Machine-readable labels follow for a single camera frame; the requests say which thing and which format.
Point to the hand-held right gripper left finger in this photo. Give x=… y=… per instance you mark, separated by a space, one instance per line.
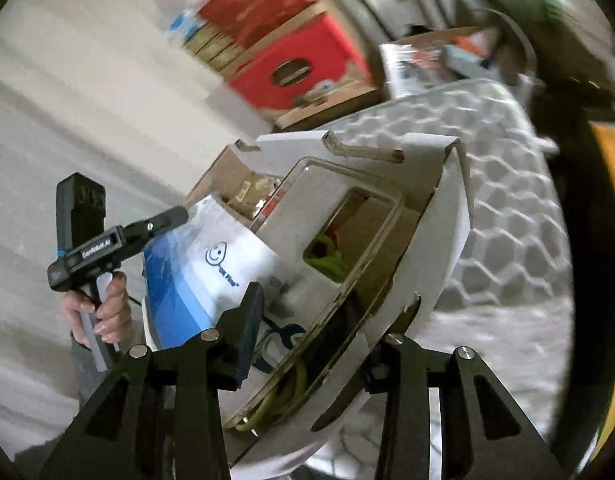
x=250 y=330

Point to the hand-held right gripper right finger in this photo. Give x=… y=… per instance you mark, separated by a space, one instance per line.
x=402 y=360

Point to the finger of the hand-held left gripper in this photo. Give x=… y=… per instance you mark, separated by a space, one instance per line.
x=157 y=222

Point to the blue white wipes packet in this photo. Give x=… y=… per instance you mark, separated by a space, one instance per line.
x=202 y=280

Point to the white cardboard box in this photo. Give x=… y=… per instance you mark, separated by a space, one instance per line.
x=437 y=240

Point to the clear plastic tray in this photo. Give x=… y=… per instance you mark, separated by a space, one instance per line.
x=292 y=210

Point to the person's left hand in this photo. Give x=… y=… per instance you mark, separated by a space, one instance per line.
x=115 y=310

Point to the white curtain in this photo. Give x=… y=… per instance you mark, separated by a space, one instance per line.
x=62 y=110

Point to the flat gold box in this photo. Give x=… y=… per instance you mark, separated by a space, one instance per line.
x=226 y=65
x=202 y=39
x=213 y=51

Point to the blue white tissue pack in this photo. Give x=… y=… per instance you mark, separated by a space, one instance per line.
x=182 y=25

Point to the black storage bin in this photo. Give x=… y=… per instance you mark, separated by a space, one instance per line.
x=582 y=210

